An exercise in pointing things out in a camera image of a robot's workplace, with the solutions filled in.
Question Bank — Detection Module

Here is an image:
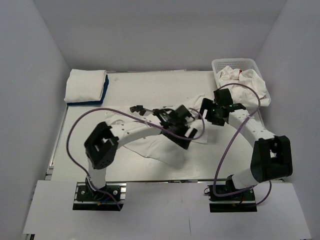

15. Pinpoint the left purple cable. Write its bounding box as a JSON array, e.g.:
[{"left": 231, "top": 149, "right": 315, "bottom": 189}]
[{"left": 66, "top": 107, "right": 207, "bottom": 211}]

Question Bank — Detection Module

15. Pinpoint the folded white t shirt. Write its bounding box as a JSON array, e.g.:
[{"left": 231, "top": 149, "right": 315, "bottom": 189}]
[{"left": 64, "top": 69, "right": 107, "bottom": 104}]

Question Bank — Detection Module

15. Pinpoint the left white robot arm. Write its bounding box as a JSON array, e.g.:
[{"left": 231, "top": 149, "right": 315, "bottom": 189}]
[{"left": 84, "top": 105, "right": 199, "bottom": 200}]

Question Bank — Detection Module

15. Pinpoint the purple cable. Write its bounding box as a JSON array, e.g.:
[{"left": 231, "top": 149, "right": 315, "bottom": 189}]
[
  {"left": 66, "top": 107, "right": 207, "bottom": 211},
  {"left": 212, "top": 83, "right": 272, "bottom": 207}
]

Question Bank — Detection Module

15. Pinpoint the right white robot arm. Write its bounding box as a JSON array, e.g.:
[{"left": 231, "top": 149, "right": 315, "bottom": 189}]
[{"left": 200, "top": 89, "right": 293, "bottom": 200}]

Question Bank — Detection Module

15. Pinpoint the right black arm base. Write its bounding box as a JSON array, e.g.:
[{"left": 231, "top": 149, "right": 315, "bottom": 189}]
[{"left": 203, "top": 184, "right": 257, "bottom": 213}]

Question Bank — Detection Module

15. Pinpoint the white plastic basket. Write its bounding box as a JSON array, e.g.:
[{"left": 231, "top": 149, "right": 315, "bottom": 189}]
[{"left": 211, "top": 58, "right": 271, "bottom": 101}]

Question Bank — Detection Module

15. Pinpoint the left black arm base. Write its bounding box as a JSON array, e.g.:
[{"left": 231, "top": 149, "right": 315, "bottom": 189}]
[{"left": 72, "top": 182, "right": 127, "bottom": 212}]

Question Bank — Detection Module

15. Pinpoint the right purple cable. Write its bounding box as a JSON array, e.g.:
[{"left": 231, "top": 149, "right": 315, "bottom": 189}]
[{"left": 212, "top": 83, "right": 272, "bottom": 207}]

